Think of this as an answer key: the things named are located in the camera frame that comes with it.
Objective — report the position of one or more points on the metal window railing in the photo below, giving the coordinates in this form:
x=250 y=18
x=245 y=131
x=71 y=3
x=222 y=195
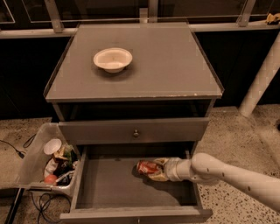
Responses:
x=45 y=18

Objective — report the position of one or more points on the closed grey top drawer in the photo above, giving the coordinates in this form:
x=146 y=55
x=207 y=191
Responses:
x=150 y=130

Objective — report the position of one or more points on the clear plastic storage bin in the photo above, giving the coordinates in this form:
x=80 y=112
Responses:
x=30 y=175

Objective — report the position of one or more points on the grey drawer cabinet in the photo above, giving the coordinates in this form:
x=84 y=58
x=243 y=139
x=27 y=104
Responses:
x=169 y=77

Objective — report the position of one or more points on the white diagonal pole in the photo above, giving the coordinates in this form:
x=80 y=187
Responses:
x=262 y=80

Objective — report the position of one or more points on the red coke can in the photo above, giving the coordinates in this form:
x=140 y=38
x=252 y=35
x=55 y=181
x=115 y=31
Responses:
x=147 y=167

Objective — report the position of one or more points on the small white bowl in bin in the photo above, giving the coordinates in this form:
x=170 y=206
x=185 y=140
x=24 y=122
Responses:
x=52 y=146

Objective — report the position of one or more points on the open grey middle drawer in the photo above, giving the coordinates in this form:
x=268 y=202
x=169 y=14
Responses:
x=109 y=190

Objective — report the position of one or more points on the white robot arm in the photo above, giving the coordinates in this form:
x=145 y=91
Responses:
x=203 y=168

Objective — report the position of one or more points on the orange ball in bin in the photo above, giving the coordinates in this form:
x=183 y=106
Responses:
x=51 y=179

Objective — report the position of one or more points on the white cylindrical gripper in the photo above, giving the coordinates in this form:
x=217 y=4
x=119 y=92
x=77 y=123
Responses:
x=174 y=168

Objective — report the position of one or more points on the round metal drawer knob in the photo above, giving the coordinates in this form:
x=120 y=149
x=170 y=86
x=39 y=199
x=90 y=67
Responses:
x=136 y=133

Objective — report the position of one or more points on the yellow object on ledge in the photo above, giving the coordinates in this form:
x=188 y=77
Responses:
x=273 y=19

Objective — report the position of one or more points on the white paper bowl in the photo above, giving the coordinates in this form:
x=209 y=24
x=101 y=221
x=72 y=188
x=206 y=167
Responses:
x=113 y=60

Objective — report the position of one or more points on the white bottle in bin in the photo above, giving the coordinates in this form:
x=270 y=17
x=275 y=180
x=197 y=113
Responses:
x=50 y=167

